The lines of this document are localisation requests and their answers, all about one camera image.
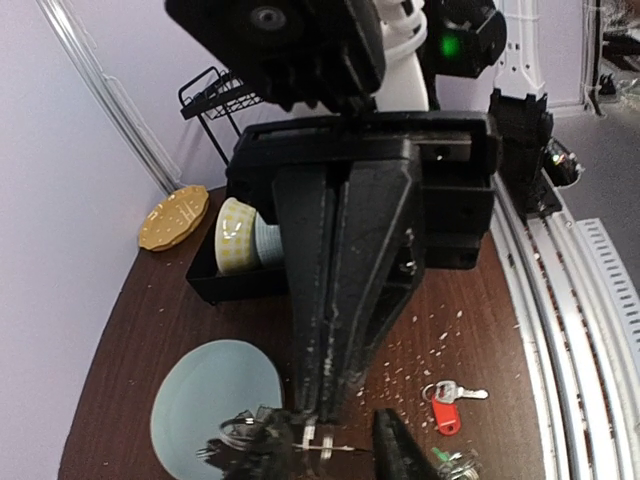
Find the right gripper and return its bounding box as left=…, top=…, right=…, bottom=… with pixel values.
left=226, top=112, right=498, bottom=424

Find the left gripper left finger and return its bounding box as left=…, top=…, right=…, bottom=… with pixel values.
left=197, top=406, right=318, bottom=479

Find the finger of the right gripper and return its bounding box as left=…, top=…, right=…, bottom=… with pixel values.
left=273, top=167, right=336, bottom=417

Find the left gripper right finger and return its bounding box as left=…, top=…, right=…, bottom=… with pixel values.
left=372, top=408, right=440, bottom=480

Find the green key tag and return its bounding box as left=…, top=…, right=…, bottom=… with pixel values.
left=431, top=447, right=481, bottom=480

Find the red key tag with key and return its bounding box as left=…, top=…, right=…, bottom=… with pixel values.
left=421, top=380, right=489, bottom=436

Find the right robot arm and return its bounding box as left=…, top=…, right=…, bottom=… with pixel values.
left=227, top=1, right=553, bottom=424

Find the green ceramic bowl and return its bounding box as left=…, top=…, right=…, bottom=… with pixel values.
left=254, top=213, right=284, bottom=268

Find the light blue flower plate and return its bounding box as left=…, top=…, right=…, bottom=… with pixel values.
left=150, top=339, right=283, bottom=479

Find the orange dotted plate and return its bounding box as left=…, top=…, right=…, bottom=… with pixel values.
left=138, top=185, right=209, bottom=252

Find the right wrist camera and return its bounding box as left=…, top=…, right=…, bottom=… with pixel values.
left=164, top=0, right=431, bottom=119

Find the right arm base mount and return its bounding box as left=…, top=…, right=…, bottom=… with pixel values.
left=489, top=88, right=583, bottom=223

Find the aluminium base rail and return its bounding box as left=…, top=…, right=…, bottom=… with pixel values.
left=491, top=177, right=639, bottom=479

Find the right aluminium post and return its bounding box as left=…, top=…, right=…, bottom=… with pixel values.
left=37, top=0, right=182, bottom=194

